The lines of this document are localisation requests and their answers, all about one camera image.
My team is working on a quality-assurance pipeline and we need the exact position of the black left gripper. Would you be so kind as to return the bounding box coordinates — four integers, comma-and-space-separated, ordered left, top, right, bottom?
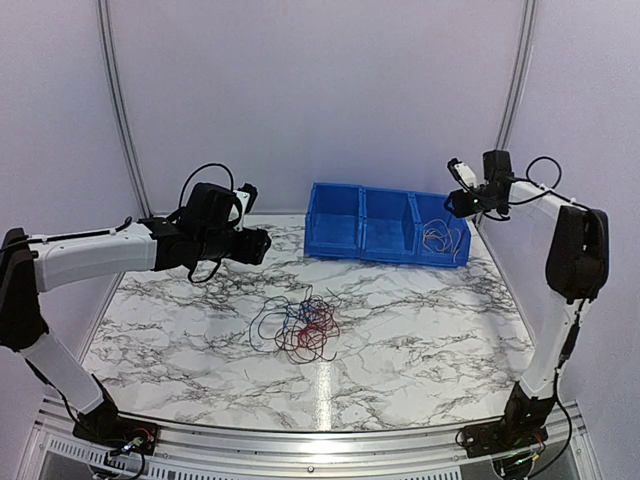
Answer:
197, 226, 270, 264

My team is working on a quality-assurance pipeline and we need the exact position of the yellow cable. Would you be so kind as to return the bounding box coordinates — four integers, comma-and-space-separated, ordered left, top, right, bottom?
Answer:
424, 219, 464, 261
422, 215, 464, 265

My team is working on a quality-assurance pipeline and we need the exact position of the brown cable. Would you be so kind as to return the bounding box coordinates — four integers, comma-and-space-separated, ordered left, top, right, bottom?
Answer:
259, 284, 346, 364

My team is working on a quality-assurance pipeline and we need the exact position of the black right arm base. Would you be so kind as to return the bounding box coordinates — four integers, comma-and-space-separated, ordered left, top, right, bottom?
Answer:
456, 384, 555, 458

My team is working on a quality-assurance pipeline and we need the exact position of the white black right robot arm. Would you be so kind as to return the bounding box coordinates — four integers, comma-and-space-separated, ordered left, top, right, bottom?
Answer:
444, 150, 610, 448

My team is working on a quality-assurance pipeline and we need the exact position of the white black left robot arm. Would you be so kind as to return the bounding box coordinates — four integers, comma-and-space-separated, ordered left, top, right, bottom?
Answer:
1, 183, 271, 445

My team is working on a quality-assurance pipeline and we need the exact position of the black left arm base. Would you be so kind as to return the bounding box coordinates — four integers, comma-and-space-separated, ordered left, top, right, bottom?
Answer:
73, 394, 159, 455

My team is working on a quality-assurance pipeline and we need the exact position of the blue plastic bin right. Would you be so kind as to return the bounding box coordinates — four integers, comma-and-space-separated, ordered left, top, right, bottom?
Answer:
412, 193, 471, 268

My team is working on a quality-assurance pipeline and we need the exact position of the blue plastic bin left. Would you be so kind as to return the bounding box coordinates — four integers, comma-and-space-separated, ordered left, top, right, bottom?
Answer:
304, 183, 362, 259

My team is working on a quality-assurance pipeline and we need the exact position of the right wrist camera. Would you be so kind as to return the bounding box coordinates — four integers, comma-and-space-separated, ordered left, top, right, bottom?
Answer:
447, 158, 478, 190

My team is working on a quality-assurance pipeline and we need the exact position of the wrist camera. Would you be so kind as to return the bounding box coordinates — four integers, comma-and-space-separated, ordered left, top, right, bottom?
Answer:
447, 158, 478, 190
229, 183, 258, 231

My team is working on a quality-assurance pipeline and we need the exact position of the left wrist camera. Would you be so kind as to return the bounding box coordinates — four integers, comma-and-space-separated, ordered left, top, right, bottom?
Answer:
229, 183, 258, 231

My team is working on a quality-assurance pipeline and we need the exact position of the aluminium frame post left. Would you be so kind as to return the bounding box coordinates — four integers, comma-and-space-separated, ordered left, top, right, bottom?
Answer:
97, 0, 154, 224

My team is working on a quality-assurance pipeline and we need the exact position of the aluminium front rail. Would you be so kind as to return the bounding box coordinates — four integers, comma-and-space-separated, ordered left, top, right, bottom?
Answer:
16, 397, 603, 479

